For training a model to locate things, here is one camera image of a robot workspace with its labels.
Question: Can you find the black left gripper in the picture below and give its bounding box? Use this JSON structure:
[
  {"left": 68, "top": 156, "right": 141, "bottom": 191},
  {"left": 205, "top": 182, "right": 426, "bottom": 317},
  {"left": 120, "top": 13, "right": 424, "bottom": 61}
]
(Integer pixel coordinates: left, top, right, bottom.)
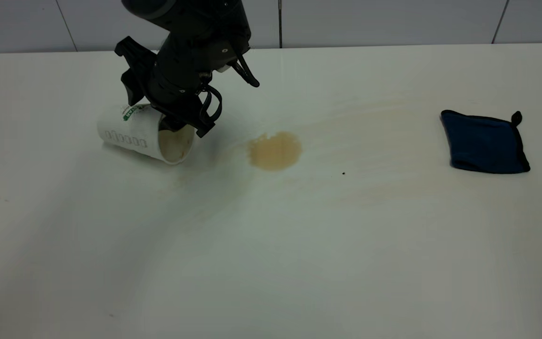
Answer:
[{"left": 114, "top": 37, "right": 242, "bottom": 138}]

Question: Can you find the white paper coffee cup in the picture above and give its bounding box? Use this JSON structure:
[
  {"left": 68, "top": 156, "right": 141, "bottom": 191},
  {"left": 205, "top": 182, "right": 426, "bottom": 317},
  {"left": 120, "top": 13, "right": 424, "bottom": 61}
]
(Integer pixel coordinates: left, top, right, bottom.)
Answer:
[{"left": 97, "top": 104, "right": 197, "bottom": 165}]

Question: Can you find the dark blue cloth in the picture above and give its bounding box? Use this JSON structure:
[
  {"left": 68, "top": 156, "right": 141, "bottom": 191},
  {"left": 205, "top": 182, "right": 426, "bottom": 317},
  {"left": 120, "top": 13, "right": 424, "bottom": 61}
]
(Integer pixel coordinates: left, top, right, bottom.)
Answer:
[{"left": 441, "top": 110, "right": 531, "bottom": 174}]

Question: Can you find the brown coffee spill puddle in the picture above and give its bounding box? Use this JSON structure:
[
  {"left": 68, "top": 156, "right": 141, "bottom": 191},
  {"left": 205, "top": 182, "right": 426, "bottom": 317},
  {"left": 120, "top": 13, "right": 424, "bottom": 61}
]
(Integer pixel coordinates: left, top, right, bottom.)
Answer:
[{"left": 247, "top": 131, "right": 303, "bottom": 171}]

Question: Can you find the black looped cable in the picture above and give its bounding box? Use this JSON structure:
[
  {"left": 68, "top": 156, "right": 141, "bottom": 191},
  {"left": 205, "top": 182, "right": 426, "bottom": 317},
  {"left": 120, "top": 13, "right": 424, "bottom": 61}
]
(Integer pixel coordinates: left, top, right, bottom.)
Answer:
[{"left": 199, "top": 84, "right": 223, "bottom": 127}]

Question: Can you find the black cable stub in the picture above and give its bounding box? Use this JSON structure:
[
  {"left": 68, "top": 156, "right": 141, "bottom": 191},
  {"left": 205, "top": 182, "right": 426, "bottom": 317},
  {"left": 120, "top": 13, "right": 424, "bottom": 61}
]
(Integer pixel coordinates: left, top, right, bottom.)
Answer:
[{"left": 230, "top": 53, "right": 260, "bottom": 89}]

